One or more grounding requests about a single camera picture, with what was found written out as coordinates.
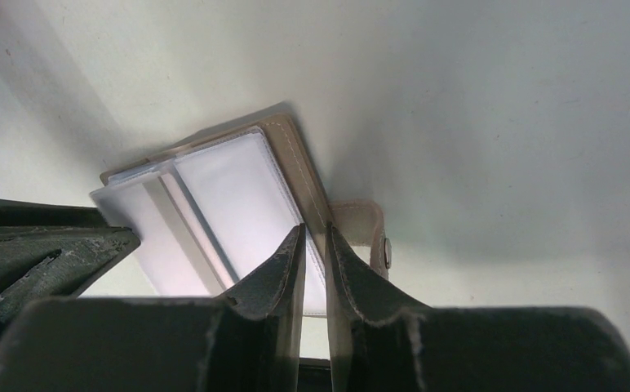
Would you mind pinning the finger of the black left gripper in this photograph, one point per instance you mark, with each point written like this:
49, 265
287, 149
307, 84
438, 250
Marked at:
51, 250

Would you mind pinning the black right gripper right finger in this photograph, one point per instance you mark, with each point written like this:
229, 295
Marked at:
382, 339

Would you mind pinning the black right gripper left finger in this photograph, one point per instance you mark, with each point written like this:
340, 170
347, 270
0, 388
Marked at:
245, 339

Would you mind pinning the beige leather card holder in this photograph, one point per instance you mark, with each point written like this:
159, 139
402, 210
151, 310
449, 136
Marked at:
210, 210

